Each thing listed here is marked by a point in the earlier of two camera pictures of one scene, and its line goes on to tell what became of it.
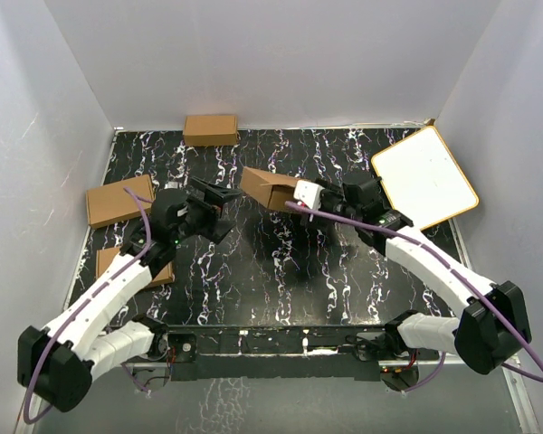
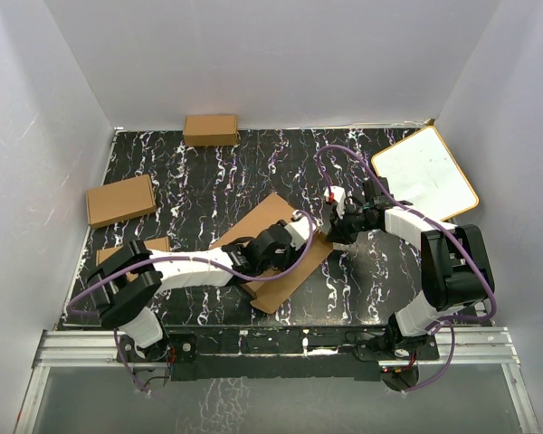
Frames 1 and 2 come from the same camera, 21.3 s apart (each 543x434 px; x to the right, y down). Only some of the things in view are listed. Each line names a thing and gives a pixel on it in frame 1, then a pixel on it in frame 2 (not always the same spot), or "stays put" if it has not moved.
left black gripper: x=212 y=209 → x=290 y=254
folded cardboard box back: x=204 y=130 stays put
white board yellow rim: x=423 y=180 stays put
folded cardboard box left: x=113 y=202 stays put
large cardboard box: x=271 y=189 → x=271 y=292
